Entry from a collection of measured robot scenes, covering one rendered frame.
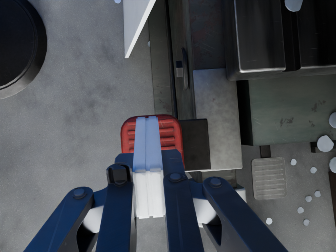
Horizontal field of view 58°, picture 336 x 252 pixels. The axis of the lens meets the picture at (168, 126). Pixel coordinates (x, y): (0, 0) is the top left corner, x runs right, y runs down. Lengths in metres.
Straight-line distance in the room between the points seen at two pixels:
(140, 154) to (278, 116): 0.30
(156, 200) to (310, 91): 0.34
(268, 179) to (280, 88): 0.55
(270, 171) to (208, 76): 0.58
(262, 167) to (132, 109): 0.47
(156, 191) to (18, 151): 1.01
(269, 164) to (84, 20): 0.78
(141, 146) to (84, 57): 0.95
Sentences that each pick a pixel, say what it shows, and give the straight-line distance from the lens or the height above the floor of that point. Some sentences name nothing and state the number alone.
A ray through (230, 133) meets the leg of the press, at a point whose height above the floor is 0.64.
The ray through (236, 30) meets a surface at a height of 0.70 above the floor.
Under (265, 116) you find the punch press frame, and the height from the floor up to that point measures 0.64.
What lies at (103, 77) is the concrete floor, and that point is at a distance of 1.09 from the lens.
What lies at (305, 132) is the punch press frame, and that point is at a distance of 0.45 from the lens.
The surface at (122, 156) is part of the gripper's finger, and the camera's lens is 0.18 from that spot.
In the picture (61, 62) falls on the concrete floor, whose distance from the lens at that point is 1.13.
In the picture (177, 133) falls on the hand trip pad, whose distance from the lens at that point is 0.29.
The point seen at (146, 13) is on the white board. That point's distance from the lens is 0.71.
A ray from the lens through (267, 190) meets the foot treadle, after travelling 0.96.
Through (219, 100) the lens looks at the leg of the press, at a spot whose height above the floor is 0.64.
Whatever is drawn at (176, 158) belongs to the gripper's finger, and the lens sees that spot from 0.17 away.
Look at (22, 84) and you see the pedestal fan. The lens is 1.14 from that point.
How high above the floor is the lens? 1.05
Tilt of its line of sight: 87 degrees down
